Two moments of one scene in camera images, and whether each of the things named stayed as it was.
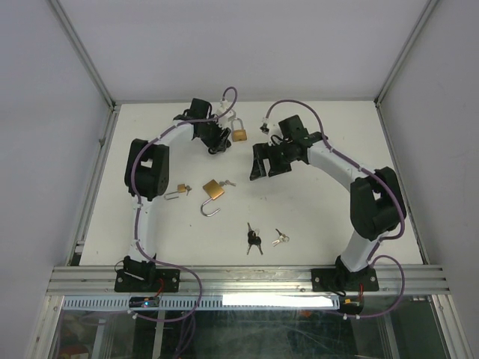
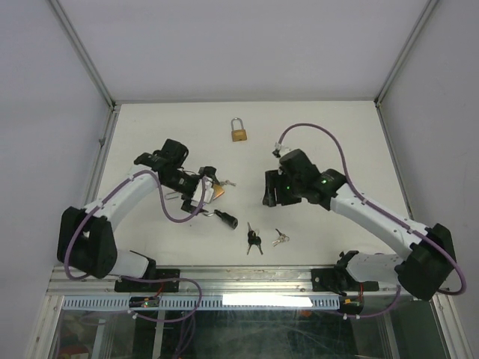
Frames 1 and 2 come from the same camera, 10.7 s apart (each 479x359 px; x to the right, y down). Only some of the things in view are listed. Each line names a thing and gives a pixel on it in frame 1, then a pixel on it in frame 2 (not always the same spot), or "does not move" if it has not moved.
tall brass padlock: x=238 y=134 does not move
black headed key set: x=253 y=239 does not move
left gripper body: x=212 y=132 → x=185 y=182
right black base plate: x=341 y=280 does not move
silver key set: x=227 y=182 does not move
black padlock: x=222 y=143 → x=229 y=220
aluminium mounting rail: x=281 y=280 does not move
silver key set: x=282 y=238 does not move
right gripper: x=261 y=151 → x=272 y=179
